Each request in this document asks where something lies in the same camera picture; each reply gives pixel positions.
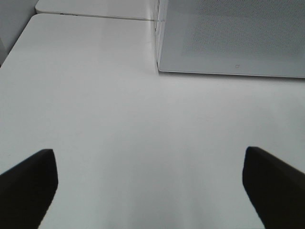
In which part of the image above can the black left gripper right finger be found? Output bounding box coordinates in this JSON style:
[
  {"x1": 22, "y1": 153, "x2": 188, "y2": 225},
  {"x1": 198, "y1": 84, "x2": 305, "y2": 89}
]
[{"x1": 242, "y1": 146, "x2": 305, "y2": 229}]

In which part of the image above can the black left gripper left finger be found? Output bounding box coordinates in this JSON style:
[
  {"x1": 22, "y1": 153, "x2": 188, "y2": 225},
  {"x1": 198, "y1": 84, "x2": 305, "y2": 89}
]
[{"x1": 0, "y1": 149, "x2": 59, "y2": 229}]

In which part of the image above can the white microwave door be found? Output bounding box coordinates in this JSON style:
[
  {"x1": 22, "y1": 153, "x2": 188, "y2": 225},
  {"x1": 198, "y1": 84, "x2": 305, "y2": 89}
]
[{"x1": 157, "y1": 0, "x2": 305, "y2": 78}]

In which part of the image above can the white microwave oven body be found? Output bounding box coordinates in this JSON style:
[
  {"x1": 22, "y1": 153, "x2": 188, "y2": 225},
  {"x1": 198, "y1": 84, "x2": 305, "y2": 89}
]
[{"x1": 154, "y1": 0, "x2": 168, "y2": 71}]

